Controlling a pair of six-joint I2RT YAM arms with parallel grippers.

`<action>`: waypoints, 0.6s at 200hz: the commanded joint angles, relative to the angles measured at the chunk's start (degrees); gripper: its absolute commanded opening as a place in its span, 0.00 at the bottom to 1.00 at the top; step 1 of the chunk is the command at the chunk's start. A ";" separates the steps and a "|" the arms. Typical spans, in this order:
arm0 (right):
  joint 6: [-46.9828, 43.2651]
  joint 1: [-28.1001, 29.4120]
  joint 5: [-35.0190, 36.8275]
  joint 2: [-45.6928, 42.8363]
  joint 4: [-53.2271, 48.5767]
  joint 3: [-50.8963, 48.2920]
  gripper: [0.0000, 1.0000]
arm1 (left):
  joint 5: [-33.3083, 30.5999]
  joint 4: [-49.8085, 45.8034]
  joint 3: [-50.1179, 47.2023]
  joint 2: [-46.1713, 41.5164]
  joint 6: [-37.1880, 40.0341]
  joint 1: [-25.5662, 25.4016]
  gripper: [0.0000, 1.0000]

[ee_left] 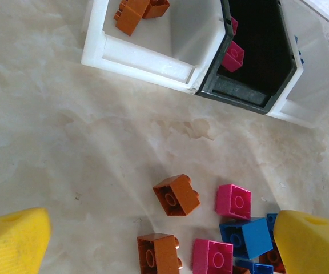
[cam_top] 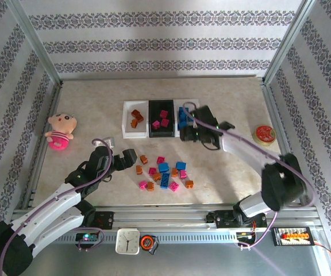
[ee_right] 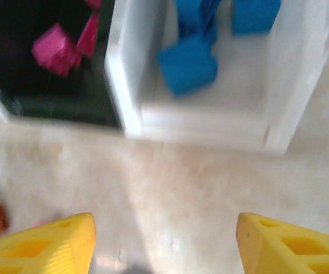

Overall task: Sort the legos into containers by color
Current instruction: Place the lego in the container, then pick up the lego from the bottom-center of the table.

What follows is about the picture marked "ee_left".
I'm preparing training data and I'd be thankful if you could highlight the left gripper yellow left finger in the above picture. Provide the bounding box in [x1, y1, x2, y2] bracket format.
[0, 207, 52, 274]

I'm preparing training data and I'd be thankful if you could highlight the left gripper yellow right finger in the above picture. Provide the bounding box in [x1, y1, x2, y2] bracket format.
[274, 210, 329, 274]

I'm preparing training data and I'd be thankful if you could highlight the pink lego brick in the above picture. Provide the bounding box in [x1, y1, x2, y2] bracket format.
[192, 238, 234, 274]
[215, 183, 252, 220]
[230, 15, 239, 37]
[220, 41, 245, 72]

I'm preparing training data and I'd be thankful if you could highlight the long blue lego brick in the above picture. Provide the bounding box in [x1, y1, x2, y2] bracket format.
[235, 258, 274, 274]

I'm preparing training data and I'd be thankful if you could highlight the white rectangular container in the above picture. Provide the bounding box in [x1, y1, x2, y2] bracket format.
[266, 0, 329, 128]

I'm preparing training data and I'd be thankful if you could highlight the black rectangular container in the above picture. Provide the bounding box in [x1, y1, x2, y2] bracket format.
[195, 0, 298, 115]

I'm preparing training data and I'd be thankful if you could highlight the white square container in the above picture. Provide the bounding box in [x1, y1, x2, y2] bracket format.
[81, 0, 228, 95]

